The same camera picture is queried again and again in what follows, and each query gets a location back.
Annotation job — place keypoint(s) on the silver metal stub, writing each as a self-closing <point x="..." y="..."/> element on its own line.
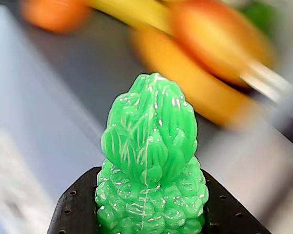
<point x="266" y="80"/>

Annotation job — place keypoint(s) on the yellow toy banana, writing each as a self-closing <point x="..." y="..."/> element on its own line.
<point x="185" y="85"/>
<point x="131" y="12"/>

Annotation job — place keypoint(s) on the red orange toy mango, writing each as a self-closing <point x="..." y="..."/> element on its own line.
<point x="215" y="41"/>

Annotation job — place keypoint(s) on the green toy pineapple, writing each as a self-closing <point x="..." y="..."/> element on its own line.
<point x="149" y="146"/>

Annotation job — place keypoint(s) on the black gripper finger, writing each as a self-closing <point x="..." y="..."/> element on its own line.
<point x="73" y="209"/>
<point x="234" y="214"/>

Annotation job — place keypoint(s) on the yellow faceted toy fruit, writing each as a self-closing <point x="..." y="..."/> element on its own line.
<point x="53" y="14"/>

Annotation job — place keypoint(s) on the green toy pear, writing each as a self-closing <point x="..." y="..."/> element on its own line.
<point x="258" y="12"/>

